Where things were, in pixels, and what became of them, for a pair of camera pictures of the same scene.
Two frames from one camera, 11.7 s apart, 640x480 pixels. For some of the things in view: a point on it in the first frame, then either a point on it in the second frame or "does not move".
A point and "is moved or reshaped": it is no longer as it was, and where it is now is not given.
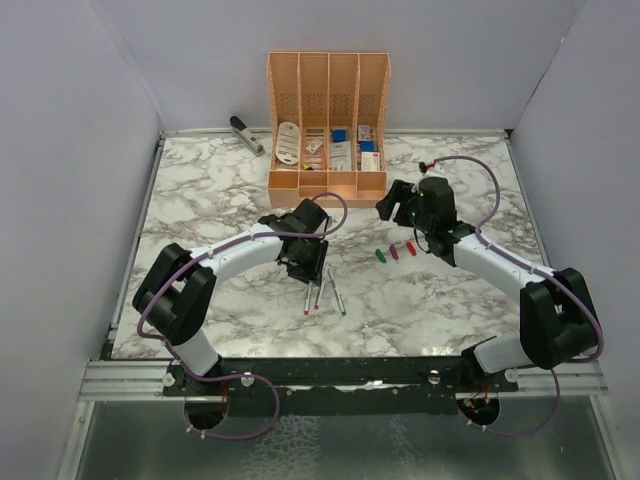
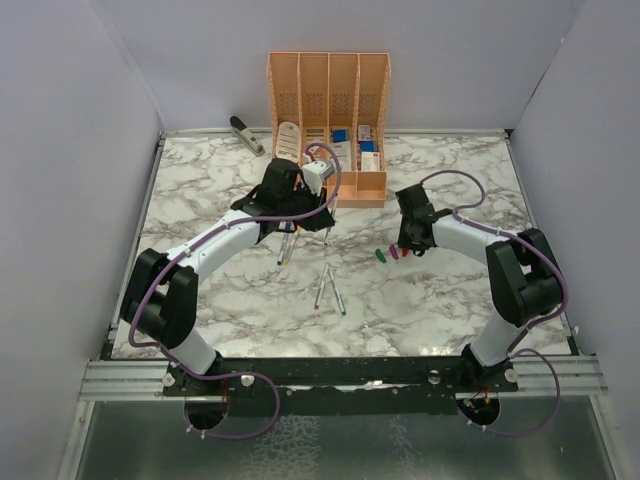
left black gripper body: (308, 263) to (302, 202)
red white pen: (307, 299) is moved or reshaped
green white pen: (339, 301) does not move
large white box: (370, 161) does not move
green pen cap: (380, 254) does not move
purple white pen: (317, 305) does not move
